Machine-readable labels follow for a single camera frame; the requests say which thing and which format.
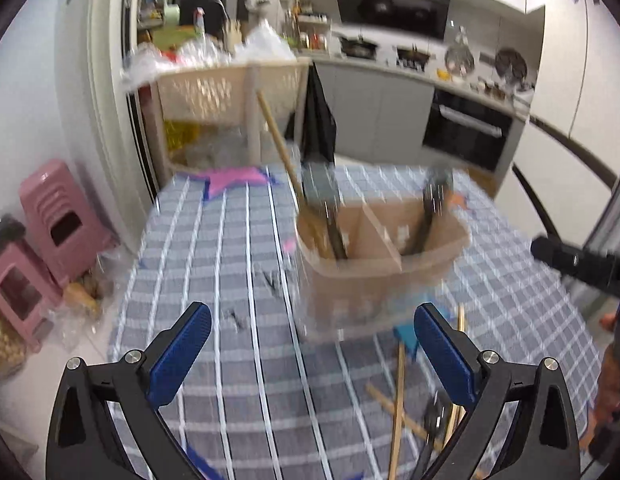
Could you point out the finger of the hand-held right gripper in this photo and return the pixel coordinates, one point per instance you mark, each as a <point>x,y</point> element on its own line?
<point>575,260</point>

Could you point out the black wok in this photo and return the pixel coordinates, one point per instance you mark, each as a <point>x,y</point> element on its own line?
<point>359,46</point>

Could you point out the black mesh bag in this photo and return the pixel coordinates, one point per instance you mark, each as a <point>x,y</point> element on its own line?
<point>5,230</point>

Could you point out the green bowls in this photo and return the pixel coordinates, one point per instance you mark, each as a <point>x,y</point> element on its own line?
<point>175,35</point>

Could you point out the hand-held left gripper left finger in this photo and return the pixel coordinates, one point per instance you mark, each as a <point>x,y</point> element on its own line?
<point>182,350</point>

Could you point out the pink plastic stool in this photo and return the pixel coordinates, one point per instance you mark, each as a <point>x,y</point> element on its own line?
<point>17,290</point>
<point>65,215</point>

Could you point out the wooden chopstick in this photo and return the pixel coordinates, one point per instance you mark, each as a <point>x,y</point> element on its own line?
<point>399,400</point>
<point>390,402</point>
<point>461,317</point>

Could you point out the bag of yellow nuts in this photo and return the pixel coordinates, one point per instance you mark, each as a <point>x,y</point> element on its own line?
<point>5,340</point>

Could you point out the black built-in oven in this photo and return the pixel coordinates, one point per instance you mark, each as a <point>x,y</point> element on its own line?
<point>465,125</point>

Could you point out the spice rack with bottles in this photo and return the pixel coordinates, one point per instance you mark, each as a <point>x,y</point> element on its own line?
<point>310,27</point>

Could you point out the countertop chopstick holder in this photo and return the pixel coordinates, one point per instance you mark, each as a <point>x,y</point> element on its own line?
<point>233,32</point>

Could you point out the bag of potatoes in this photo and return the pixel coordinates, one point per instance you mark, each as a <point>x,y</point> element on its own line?
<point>85,292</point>

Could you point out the long wooden stick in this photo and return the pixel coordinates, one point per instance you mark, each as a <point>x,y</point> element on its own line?
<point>285,160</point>

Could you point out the green cup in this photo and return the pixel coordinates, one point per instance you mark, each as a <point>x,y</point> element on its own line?
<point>171,12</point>

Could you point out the beige perforated basket rack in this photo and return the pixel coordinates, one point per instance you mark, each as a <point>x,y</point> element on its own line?
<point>210,90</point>

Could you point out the round dark pan lid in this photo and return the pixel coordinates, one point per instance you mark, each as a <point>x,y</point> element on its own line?
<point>510,62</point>

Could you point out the clear plastic bags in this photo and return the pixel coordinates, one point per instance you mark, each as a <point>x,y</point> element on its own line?
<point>215,50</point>

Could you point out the black range hood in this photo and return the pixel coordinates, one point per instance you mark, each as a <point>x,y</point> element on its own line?
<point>390,2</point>

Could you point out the beige plastic utensil holder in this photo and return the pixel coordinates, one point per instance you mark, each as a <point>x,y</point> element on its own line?
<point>360,280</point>

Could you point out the grey kitchen cabinets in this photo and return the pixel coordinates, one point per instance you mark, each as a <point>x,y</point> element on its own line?
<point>380,105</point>

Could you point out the dark cooking pot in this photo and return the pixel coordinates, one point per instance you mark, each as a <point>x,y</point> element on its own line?
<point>414,55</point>

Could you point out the black plastic bag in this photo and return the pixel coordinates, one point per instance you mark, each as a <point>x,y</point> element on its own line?
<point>317,120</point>

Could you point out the orange star sticker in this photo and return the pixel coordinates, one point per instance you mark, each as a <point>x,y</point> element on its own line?
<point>459,200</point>

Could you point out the grey checkered tablecloth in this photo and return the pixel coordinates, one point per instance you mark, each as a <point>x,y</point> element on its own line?
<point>230,260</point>

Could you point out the white spray bottle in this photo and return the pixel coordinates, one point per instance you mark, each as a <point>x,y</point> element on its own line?
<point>200,17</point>

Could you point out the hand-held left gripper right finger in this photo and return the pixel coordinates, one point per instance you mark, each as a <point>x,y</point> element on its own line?
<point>445,355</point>

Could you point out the blue star sticker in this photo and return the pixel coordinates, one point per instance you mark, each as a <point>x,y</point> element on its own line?
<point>405,335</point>

